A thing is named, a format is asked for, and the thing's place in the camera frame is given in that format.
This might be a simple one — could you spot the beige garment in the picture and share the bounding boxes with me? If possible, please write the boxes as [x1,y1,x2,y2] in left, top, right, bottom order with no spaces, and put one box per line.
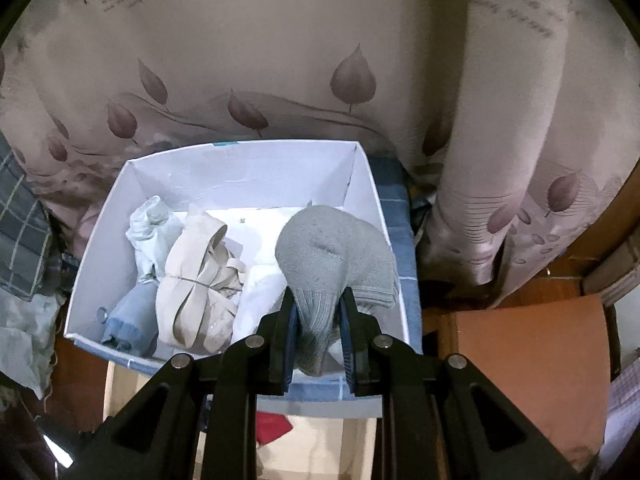
[155,205,247,354]

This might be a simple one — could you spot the grey sock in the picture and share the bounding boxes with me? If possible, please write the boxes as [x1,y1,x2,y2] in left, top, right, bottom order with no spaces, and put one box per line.
[274,205,400,376]

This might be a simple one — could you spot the blue denim garment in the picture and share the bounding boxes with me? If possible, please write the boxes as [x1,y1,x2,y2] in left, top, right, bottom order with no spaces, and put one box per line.
[100,280,158,358]

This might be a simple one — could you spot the light blue garment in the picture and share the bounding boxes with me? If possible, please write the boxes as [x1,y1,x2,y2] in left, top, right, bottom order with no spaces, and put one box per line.
[126,195,183,283]

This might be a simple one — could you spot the red underwear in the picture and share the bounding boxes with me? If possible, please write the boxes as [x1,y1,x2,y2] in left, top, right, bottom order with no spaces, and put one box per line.
[256,412,293,446]

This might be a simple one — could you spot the wooden drawer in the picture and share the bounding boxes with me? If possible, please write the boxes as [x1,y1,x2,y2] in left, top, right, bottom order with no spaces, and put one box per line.
[103,362,376,479]

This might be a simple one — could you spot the orange wooden stool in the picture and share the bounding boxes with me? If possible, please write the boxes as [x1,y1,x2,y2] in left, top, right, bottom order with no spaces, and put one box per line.
[437,296,611,471]

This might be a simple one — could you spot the white cardboard box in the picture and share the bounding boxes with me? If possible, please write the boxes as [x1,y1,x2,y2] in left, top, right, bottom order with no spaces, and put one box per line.
[64,140,412,374]

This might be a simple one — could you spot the blue cloth covered nightstand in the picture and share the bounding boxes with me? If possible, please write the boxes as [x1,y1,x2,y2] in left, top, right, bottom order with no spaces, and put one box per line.
[117,154,424,420]

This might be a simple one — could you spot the white checked cloth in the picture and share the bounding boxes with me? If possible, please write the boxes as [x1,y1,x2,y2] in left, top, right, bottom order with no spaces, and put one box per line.
[597,360,639,478]

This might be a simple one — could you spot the white crumpled bag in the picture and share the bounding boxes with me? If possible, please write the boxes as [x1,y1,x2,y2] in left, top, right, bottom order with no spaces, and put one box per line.
[0,290,61,400]

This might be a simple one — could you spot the green plaid blanket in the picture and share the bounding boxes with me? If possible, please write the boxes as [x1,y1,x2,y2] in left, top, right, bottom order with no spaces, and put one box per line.
[0,136,53,301]

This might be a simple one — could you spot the leaf pattern curtain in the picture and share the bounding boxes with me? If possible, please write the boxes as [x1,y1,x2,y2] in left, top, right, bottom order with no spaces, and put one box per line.
[1,0,639,304]

